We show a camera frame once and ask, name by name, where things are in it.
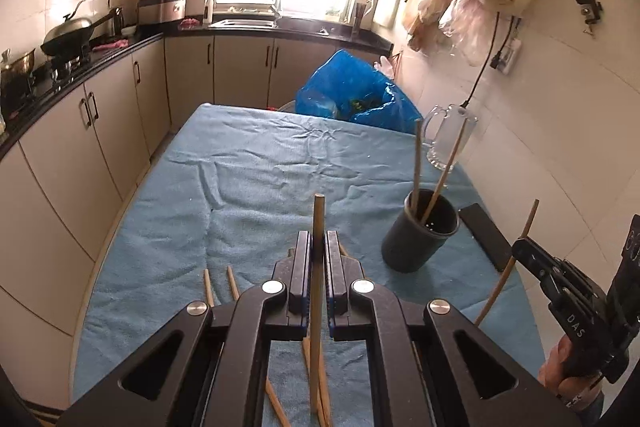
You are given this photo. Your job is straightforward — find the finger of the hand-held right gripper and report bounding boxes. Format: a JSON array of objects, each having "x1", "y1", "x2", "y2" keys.
[{"x1": 511, "y1": 238, "x2": 576, "y2": 303}]

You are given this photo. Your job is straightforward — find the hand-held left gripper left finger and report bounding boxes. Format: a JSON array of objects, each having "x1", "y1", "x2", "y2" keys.
[{"x1": 57, "y1": 231, "x2": 312, "y2": 427}]

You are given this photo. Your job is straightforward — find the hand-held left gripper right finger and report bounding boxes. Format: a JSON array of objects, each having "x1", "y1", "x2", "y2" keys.
[{"x1": 325, "y1": 231, "x2": 583, "y2": 427}]

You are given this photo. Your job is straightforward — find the black utensil holder cup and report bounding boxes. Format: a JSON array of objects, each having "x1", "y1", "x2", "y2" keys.
[{"x1": 381, "y1": 188, "x2": 460, "y2": 274}]

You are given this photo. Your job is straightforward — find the person's right hand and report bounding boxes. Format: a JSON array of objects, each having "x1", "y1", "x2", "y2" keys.
[{"x1": 537, "y1": 337, "x2": 608, "y2": 413}]

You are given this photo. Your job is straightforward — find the black phone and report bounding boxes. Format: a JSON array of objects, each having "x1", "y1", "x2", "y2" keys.
[{"x1": 458, "y1": 203, "x2": 521, "y2": 274}]

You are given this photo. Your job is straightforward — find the blue towel table cover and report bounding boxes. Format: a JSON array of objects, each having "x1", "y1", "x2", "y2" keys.
[{"x1": 72, "y1": 103, "x2": 546, "y2": 427}]

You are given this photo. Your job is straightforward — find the clear glass mug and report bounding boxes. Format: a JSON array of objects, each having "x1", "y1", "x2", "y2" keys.
[{"x1": 422, "y1": 103, "x2": 478, "y2": 171}]

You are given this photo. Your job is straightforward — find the blue plastic bag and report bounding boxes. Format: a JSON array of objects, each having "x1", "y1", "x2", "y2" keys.
[{"x1": 295, "y1": 49, "x2": 423, "y2": 132}]

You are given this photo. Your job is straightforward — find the white power strip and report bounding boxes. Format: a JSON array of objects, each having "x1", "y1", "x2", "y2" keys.
[{"x1": 492, "y1": 38, "x2": 523, "y2": 75}]

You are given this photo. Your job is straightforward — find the white plastic bag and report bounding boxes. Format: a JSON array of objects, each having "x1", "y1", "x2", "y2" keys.
[{"x1": 372, "y1": 55, "x2": 396, "y2": 80}]

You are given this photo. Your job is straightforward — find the black kitchen countertop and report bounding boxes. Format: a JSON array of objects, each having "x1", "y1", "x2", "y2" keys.
[{"x1": 0, "y1": 19, "x2": 396, "y2": 158}]

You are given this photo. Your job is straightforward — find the dark chopstick caddy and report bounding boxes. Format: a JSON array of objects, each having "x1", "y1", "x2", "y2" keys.
[{"x1": 352, "y1": 3, "x2": 367, "y2": 40}]

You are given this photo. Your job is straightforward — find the steel kitchen sink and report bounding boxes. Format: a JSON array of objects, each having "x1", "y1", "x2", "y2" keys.
[{"x1": 209, "y1": 18, "x2": 277, "y2": 29}]

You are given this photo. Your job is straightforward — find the beige lower kitchen cabinets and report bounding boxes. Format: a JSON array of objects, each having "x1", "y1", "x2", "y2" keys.
[{"x1": 0, "y1": 32, "x2": 396, "y2": 408}]

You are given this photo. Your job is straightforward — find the hanging clear plastic bags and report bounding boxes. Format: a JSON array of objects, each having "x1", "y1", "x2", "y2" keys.
[{"x1": 402, "y1": 0, "x2": 493, "y2": 68}]

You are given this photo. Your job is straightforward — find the steel faucet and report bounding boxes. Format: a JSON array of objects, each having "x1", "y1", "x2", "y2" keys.
[{"x1": 260, "y1": 0, "x2": 283, "y2": 25}]

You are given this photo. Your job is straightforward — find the white cutting board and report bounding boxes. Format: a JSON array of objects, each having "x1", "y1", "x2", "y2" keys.
[{"x1": 372, "y1": 0, "x2": 406, "y2": 28}]

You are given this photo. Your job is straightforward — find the stainless steel countertop appliance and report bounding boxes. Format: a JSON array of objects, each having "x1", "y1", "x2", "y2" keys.
[{"x1": 137, "y1": 0, "x2": 187, "y2": 26}]

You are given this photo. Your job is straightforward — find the black gas stove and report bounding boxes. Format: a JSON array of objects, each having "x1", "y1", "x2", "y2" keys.
[{"x1": 30, "y1": 49, "x2": 93, "y2": 82}]

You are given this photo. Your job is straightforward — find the wok with steel lid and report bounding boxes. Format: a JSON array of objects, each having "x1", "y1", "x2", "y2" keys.
[{"x1": 40, "y1": 0, "x2": 123, "y2": 58}]

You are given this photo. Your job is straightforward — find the steel cooking pot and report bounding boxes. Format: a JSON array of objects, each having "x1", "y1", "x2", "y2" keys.
[{"x1": 0, "y1": 48, "x2": 37, "y2": 108}]

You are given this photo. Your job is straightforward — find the black power cable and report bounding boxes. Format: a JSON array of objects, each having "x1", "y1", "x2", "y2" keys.
[{"x1": 457, "y1": 9, "x2": 518, "y2": 112}]

